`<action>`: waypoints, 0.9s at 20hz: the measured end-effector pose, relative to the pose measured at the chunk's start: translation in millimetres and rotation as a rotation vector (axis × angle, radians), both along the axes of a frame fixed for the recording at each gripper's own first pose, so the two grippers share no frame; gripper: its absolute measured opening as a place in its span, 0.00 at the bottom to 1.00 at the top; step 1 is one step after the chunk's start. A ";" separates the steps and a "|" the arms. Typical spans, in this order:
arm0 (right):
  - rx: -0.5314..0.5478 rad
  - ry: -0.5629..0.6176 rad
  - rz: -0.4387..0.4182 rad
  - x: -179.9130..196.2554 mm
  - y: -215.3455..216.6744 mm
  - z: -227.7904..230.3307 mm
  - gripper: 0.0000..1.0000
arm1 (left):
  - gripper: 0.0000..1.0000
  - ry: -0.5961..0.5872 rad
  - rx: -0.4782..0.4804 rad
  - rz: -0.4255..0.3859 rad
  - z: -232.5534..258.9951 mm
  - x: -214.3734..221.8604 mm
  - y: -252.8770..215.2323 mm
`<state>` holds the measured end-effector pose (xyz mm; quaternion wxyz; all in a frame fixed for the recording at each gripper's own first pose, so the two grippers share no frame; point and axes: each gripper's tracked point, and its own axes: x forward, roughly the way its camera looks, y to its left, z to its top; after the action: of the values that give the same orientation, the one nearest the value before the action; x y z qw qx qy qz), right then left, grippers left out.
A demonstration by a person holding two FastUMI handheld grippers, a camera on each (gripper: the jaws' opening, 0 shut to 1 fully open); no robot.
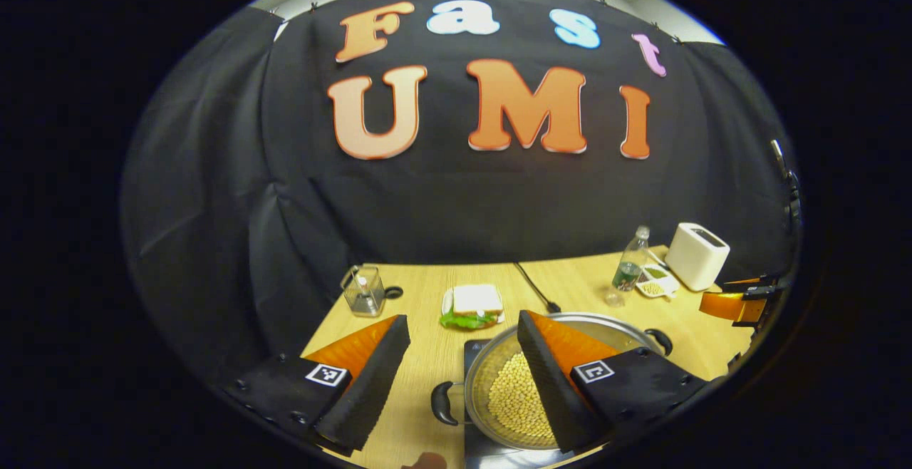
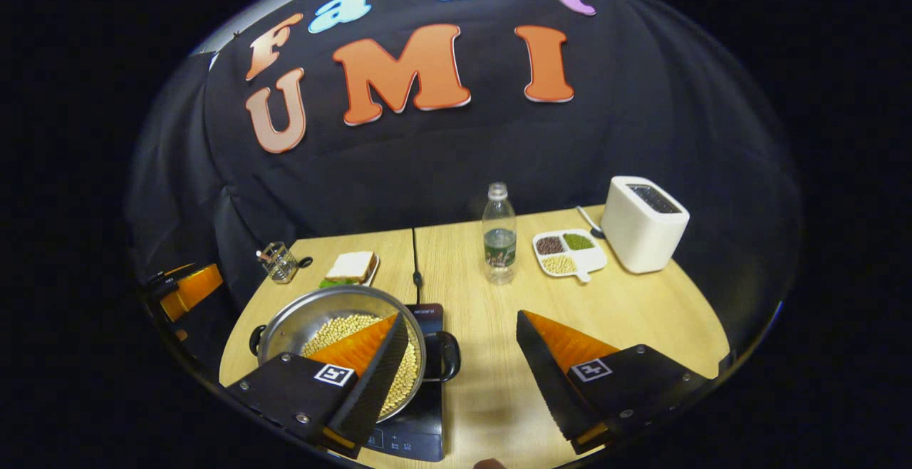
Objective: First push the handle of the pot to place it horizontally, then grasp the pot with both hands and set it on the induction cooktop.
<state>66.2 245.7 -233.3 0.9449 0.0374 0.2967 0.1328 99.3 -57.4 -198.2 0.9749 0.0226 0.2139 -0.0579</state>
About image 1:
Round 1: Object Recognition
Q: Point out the clear plastic water bottle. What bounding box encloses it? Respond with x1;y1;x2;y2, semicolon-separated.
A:
604;225;651;307

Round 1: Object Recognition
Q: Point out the steel pot with soybeans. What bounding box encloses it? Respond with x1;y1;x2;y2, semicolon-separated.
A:
430;312;673;451

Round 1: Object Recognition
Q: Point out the white divided dish of beans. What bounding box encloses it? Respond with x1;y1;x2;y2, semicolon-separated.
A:
636;264;680;300

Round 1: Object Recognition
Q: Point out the black power cable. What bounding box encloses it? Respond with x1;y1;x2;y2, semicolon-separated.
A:
513;262;561;313

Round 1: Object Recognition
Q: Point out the white toaster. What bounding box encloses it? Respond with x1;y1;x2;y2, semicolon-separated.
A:
665;222;731;292

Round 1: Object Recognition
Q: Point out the black induction cooktop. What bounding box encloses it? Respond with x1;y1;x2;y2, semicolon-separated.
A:
463;339;606;469

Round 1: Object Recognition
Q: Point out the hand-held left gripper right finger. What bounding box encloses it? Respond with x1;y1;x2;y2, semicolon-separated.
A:
517;310;710;454

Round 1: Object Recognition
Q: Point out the sandwich on white plate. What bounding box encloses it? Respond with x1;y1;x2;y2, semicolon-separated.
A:
440;284;505;330

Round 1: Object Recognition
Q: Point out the small glass jar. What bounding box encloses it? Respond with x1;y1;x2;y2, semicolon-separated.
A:
341;264;386;317

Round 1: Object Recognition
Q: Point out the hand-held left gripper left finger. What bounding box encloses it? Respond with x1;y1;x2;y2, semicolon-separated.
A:
224;314;412;455

